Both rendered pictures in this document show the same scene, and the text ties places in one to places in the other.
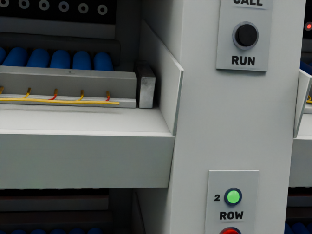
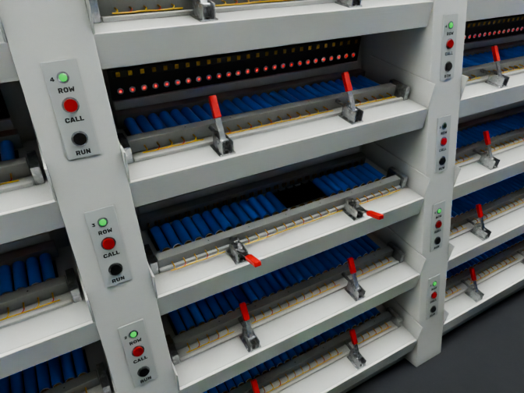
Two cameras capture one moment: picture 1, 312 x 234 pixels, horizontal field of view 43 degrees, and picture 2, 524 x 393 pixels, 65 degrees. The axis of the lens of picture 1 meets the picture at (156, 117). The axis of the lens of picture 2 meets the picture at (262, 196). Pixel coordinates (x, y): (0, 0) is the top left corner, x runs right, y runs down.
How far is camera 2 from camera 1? 0.76 m
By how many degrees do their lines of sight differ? 21
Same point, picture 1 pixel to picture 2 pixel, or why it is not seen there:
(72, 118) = (391, 200)
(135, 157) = (413, 207)
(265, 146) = (446, 192)
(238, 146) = (440, 195)
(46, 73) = (376, 185)
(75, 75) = (384, 184)
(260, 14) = (445, 152)
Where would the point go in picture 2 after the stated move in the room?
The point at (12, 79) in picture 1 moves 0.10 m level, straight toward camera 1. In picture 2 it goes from (367, 192) to (408, 203)
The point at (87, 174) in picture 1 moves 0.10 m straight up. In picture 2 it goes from (400, 217) to (401, 174)
